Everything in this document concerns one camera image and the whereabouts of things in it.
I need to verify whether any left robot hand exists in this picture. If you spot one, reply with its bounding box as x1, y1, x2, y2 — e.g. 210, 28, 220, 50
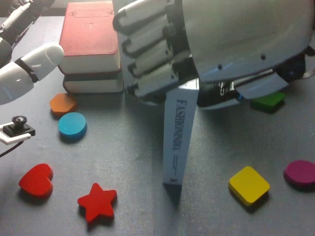
112, 0, 315, 108

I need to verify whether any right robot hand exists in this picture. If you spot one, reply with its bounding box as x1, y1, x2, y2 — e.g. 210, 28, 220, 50
0, 0, 65, 107

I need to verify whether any white Fashionindia book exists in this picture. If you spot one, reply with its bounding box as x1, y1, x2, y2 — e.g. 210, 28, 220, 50
161, 78, 200, 207

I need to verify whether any orange hexagon block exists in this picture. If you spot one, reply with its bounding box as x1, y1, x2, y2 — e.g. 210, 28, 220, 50
49, 92, 78, 118

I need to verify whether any red embossed hardcover book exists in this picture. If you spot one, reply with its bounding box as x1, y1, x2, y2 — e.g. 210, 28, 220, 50
58, 1, 122, 76

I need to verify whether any dark covered thick book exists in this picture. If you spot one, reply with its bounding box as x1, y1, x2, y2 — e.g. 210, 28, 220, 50
62, 71, 125, 95

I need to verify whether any blue round block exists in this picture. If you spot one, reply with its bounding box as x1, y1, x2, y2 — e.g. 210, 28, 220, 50
58, 112, 88, 143

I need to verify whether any green block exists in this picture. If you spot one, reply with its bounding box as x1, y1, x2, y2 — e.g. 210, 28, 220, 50
250, 92, 286, 113

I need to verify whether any red heart block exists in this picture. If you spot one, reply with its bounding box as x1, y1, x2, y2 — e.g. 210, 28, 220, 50
18, 163, 54, 199

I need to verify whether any grey table cloth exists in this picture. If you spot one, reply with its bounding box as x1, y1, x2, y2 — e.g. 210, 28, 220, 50
0, 14, 315, 236

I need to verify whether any yellow square block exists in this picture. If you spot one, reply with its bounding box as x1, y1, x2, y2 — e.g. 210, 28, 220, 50
228, 166, 271, 207

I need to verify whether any magenta oval block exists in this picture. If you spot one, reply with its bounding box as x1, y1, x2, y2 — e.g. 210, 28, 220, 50
283, 159, 315, 190

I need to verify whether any red star block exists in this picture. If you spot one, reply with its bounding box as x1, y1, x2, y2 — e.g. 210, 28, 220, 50
77, 182, 118, 225

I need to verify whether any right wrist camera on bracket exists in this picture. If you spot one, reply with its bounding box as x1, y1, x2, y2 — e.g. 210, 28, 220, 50
0, 115, 36, 145

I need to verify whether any black camera cable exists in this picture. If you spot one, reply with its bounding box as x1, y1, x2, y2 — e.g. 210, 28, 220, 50
0, 140, 29, 158

